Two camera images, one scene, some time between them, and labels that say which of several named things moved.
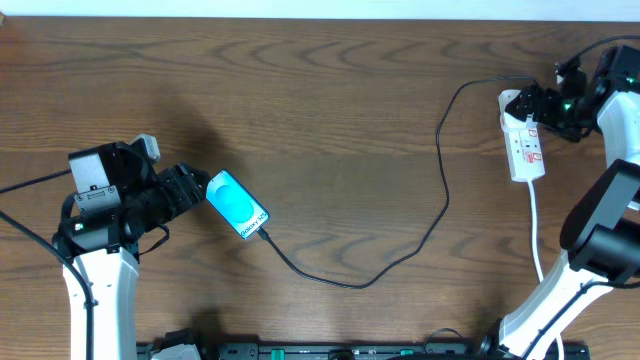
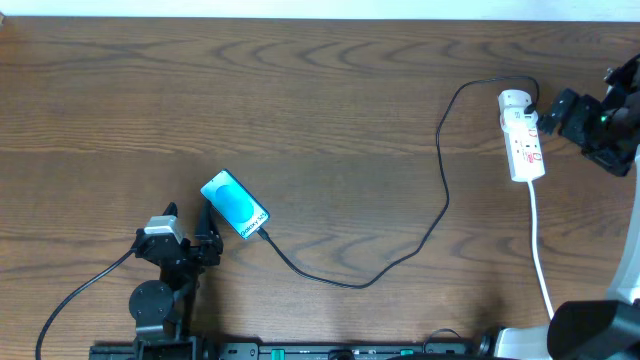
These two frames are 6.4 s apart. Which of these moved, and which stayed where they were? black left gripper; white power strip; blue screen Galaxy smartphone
Moved: black left gripper
Stayed: white power strip; blue screen Galaxy smartphone
